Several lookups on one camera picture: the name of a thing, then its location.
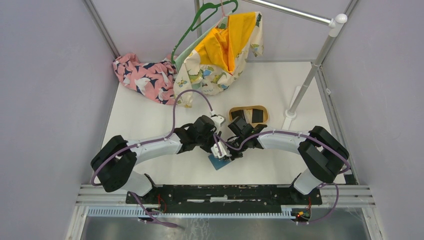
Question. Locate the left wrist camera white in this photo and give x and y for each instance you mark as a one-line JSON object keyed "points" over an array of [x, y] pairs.
{"points": [[218, 121]]}

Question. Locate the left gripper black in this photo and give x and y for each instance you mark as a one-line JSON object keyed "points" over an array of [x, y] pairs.
{"points": [[208, 148]]}

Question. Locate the teal card holder wallet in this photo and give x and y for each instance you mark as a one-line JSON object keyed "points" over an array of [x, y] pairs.
{"points": [[218, 163]]}

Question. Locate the oval wooden tray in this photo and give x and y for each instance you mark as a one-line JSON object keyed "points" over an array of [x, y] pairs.
{"points": [[266, 114]]}

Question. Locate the mint green cloth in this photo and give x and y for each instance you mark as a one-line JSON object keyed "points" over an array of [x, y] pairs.
{"points": [[185, 78]]}

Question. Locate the silver clothes rack pole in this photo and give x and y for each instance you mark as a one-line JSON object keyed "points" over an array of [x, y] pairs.
{"points": [[335, 26]]}

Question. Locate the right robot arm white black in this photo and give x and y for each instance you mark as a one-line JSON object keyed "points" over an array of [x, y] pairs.
{"points": [[325, 158]]}

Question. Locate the white slotted cable duct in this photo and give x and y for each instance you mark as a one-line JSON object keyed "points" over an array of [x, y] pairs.
{"points": [[138, 212]]}

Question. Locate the pink patterned cloth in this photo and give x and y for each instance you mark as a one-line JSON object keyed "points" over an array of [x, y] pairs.
{"points": [[153, 80]]}

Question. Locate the black cards in tray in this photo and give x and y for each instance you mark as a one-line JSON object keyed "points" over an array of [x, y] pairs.
{"points": [[252, 116]]}

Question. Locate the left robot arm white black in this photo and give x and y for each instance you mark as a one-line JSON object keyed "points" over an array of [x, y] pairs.
{"points": [[114, 164]]}

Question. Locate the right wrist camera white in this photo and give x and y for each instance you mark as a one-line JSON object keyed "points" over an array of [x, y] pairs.
{"points": [[220, 151]]}

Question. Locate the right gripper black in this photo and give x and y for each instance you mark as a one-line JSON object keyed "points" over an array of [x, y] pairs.
{"points": [[233, 155]]}

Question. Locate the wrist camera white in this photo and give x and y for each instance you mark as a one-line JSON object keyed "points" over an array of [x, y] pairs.
{"points": [[220, 151], [218, 121]]}

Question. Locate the dinosaur print yellow jacket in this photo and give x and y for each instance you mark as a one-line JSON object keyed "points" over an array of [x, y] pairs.
{"points": [[224, 52]]}

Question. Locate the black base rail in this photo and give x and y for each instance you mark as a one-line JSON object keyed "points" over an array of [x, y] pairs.
{"points": [[219, 199]]}

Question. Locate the green clothes hanger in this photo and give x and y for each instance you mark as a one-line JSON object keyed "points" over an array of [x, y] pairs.
{"points": [[196, 23]]}

